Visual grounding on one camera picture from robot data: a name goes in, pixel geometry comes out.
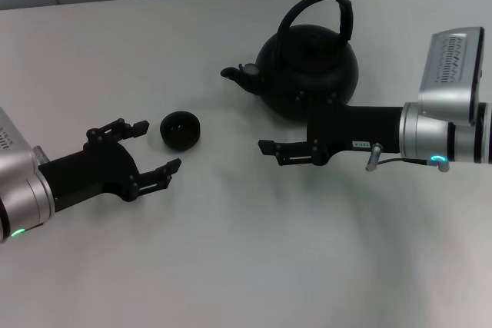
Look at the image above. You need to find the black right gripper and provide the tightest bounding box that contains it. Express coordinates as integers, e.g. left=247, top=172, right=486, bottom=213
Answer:
left=258, top=89, right=405, bottom=167

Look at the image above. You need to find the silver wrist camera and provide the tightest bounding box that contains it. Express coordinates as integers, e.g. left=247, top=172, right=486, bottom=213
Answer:
left=417, top=26, right=487, bottom=126
left=0, top=107, right=42, bottom=184

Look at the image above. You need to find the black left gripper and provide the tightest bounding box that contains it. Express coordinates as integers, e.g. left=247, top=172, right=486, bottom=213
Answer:
left=37, top=117, right=182, bottom=213

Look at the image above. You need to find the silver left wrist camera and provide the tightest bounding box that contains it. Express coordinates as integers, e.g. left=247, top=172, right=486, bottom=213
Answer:
left=0, top=107, right=42, bottom=184

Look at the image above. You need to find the dark round teacup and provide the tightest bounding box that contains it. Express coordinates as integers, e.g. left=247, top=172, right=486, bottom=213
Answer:
left=159, top=111, right=202, bottom=151

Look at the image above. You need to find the black teapot with loop handle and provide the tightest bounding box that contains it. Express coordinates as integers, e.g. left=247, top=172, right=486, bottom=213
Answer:
left=220, top=0, right=361, bottom=121

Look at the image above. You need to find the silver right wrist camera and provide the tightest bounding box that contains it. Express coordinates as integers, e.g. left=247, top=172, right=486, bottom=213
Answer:
left=417, top=26, right=487, bottom=126

